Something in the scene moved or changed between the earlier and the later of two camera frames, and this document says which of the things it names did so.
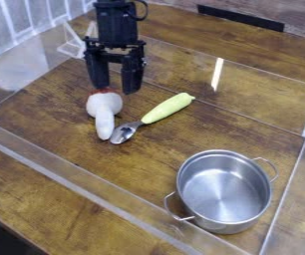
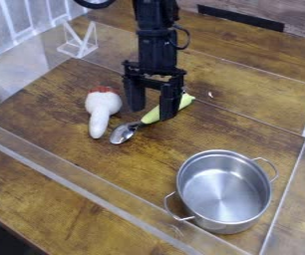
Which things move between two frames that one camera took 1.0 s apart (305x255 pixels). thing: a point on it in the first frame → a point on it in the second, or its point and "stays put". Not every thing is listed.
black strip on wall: x=241 y=18 stays put
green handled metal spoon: x=160 y=112 stays put
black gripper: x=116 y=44 → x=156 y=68
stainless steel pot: x=221 y=191 stays put
